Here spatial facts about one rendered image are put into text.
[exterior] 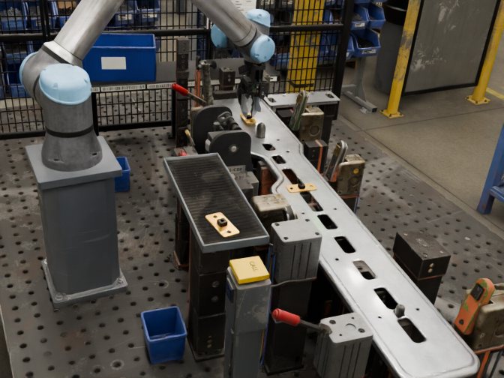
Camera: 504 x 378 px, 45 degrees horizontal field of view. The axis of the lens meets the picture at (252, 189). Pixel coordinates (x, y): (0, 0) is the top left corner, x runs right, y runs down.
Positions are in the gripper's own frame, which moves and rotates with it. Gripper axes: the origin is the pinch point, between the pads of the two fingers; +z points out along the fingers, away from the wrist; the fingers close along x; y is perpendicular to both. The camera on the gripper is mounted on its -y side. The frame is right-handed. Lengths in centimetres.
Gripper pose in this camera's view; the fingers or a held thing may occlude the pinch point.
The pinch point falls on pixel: (248, 113)
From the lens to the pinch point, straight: 208.4
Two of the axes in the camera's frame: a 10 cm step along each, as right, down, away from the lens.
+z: -0.7, 8.5, 5.2
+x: 9.4, -1.1, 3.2
